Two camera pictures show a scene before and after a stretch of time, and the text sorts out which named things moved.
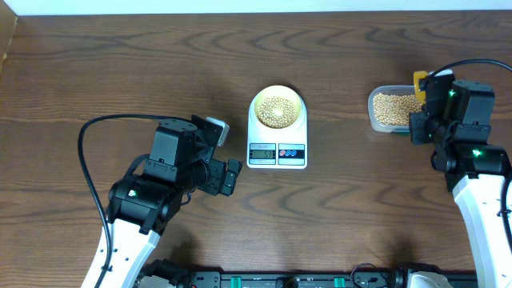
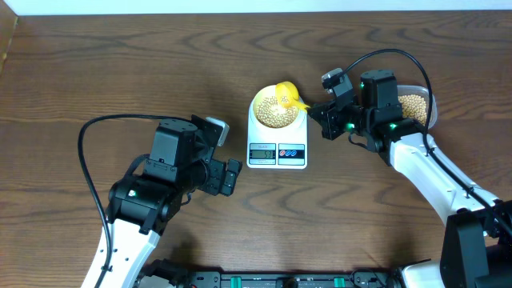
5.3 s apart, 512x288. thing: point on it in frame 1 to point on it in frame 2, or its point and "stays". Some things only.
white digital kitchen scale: x=269 y=148 stays
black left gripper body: x=214 y=170 stays
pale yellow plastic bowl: x=278 y=108 stays
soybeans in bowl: x=277 y=112 stays
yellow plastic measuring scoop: x=420 y=94 to x=288 y=94
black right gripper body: x=424 y=129 to x=351 y=119
